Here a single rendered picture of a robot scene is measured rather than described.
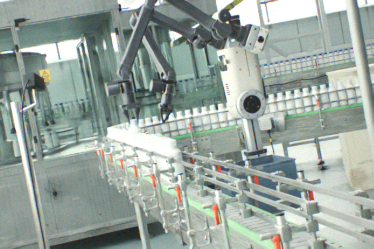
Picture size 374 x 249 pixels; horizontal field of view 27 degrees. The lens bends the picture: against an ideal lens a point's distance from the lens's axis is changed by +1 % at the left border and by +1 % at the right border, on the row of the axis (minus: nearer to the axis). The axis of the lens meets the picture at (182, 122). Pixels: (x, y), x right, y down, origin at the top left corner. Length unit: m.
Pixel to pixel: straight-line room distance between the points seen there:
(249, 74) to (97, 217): 3.40
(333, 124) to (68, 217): 2.78
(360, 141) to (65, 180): 2.86
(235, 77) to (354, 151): 3.86
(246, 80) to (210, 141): 1.46
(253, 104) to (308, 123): 1.41
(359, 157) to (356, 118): 2.34
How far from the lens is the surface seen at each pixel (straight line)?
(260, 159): 3.72
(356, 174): 7.82
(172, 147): 2.86
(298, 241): 1.66
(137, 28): 3.83
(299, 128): 5.45
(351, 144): 7.78
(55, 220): 7.15
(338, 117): 5.47
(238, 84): 4.07
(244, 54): 4.07
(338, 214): 1.32
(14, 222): 7.14
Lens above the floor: 1.37
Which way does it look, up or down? 3 degrees down
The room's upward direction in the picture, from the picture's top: 11 degrees counter-clockwise
